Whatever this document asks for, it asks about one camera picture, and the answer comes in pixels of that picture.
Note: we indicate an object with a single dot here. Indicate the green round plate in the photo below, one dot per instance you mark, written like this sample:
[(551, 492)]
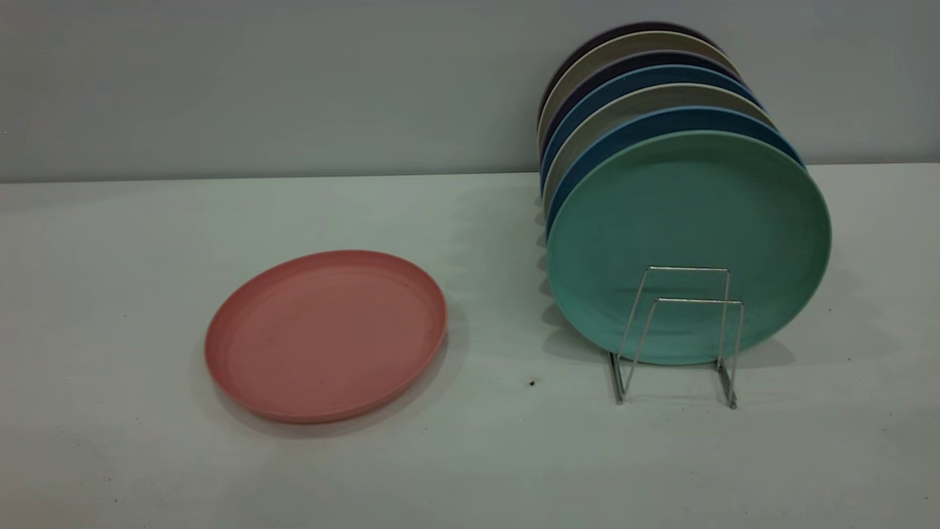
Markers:
[(683, 213)]

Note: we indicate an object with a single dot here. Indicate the blue round plate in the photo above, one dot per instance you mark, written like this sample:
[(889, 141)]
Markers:
[(624, 79), (661, 121)]

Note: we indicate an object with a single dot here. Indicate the dark purple round plate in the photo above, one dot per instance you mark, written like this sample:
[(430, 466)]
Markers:
[(624, 29)]

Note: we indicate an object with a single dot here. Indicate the pink round plate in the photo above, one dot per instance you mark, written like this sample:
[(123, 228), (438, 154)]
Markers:
[(323, 338)]

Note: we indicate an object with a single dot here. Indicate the beige round plate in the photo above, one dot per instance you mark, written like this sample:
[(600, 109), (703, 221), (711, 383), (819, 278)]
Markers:
[(624, 42), (631, 99)]

